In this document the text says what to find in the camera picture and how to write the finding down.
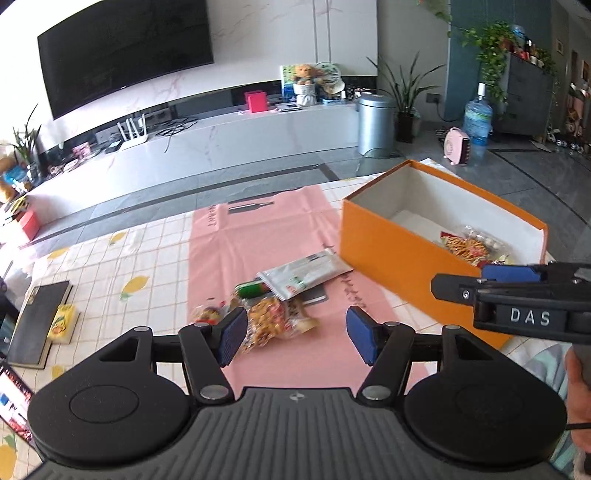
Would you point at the silver white snack pouch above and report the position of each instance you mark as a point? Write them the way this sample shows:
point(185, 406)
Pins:
point(291, 279)

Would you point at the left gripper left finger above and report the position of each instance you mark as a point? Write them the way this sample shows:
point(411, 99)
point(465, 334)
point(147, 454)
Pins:
point(206, 349)

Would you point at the green sausage stick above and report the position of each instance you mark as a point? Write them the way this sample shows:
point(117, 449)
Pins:
point(251, 289)

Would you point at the yellow small box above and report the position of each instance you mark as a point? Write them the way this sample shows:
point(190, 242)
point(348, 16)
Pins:
point(63, 324)

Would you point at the black notebook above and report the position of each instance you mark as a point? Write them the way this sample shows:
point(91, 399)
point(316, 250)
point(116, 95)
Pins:
point(29, 346)

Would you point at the small red snack packet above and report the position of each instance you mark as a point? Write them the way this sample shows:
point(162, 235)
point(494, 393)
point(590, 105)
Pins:
point(208, 314)

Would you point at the black television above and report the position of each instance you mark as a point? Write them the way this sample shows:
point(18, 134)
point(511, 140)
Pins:
point(111, 45)

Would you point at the orange chips packet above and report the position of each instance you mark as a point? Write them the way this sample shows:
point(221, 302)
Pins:
point(470, 250)

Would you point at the potted floor plant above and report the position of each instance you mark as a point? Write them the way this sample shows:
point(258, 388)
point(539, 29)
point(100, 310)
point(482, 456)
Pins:
point(404, 88)

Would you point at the dark grey cabinet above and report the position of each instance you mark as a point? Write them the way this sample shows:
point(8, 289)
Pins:
point(528, 97)

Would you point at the peanut snack packet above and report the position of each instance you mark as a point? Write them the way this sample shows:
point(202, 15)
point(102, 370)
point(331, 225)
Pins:
point(269, 318)

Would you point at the silver trash bin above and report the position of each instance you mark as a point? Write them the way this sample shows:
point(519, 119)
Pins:
point(376, 125)

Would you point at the orange cardboard box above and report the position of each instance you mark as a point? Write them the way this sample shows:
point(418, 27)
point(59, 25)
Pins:
point(391, 232)

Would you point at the right human hand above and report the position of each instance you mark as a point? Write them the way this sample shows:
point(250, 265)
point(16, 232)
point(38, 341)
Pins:
point(578, 401)

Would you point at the hanging green vine plant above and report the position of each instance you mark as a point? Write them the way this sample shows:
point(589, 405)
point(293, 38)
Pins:
point(494, 42)

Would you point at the white tv console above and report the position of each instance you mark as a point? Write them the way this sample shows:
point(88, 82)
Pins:
point(211, 144)

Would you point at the white wifi router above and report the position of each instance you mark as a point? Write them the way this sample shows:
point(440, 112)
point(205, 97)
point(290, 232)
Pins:
point(133, 132)

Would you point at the pink small heater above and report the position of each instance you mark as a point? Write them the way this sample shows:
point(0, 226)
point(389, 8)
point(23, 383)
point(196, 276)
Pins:
point(457, 146)

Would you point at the red box on console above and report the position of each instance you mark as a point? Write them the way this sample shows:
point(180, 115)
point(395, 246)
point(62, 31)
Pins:
point(256, 101)

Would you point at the blue water jug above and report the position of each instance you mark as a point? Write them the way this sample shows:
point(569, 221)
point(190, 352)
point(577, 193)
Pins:
point(478, 118)

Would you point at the clear candy packet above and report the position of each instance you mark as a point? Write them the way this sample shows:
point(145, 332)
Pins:
point(498, 252)

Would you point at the teddy bear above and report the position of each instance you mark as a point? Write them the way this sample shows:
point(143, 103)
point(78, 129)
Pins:
point(305, 74)

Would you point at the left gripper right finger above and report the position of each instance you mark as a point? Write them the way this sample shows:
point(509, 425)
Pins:
point(387, 349)

